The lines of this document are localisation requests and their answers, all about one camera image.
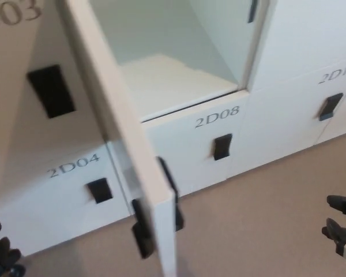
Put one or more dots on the white locker door 2D08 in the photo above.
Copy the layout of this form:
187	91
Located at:
184	161

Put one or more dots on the white locker door 2D04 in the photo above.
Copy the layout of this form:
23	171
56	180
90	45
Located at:
46	213

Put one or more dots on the white locker door 2D03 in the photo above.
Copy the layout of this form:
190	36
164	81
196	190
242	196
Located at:
11	144

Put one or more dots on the open white locker door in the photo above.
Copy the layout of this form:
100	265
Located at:
127	115

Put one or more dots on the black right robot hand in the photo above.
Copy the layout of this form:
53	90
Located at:
338	235

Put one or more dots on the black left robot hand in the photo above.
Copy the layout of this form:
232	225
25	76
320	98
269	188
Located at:
3	251

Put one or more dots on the white locker door 2D12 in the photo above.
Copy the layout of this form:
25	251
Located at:
282	124

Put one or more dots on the white locker cabinet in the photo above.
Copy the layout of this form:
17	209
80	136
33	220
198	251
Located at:
161	43

